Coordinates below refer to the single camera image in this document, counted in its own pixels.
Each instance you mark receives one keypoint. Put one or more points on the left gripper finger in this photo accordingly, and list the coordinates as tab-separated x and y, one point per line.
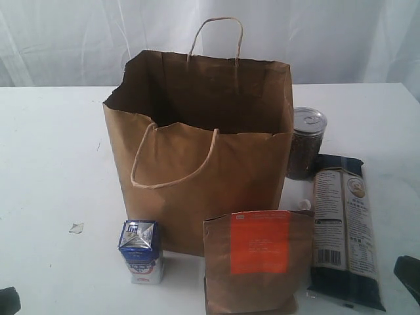
9	301

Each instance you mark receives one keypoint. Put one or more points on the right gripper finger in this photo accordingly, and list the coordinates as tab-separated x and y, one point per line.
407	270

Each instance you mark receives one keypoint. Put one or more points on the blue white milk carton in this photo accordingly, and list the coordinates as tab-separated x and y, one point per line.
140	246

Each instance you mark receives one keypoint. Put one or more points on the brown pouch orange label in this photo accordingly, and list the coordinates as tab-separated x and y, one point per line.
255	261

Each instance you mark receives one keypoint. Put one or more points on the clear can dark grains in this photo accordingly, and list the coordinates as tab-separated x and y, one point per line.
309	126

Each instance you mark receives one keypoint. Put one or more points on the brown paper shopping bag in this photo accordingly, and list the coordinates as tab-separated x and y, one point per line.
196	137

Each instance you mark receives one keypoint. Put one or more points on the dark noodle packet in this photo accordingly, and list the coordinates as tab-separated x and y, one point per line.
344	264

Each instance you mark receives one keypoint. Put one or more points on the small clear plastic scrap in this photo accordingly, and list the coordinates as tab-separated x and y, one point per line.
76	228

